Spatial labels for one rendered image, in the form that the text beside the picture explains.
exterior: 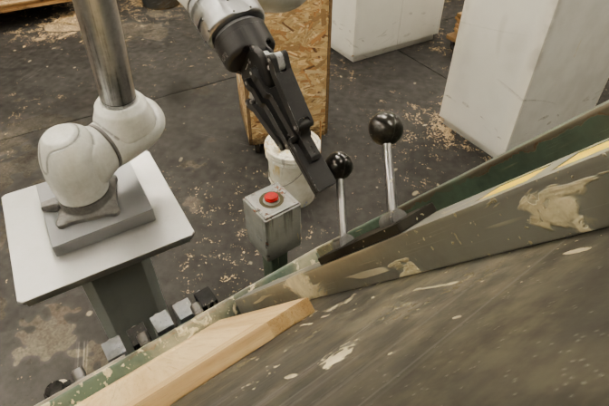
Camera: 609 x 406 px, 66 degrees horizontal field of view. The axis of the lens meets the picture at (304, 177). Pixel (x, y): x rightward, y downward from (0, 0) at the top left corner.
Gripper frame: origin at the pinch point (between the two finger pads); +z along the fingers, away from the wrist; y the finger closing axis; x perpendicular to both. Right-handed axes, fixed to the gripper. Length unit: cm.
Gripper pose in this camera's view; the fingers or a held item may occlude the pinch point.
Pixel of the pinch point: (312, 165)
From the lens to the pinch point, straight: 59.7
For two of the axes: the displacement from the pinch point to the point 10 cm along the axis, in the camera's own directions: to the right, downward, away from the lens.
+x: 8.0, -3.9, 4.5
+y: 3.4, -3.2, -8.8
